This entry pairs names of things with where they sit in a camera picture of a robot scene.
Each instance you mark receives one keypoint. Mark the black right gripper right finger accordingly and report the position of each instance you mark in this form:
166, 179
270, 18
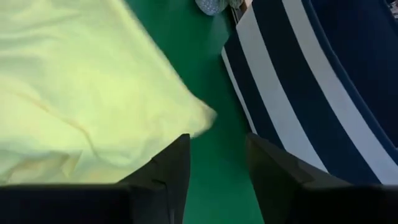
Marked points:
273, 180

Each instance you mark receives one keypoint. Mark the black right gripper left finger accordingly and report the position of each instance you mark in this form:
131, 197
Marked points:
168, 180

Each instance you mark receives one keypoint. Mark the yellow garment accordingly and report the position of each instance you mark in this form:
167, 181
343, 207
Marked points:
77, 93

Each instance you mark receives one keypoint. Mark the navy white striped laundry basket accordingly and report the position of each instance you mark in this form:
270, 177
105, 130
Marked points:
311, 87

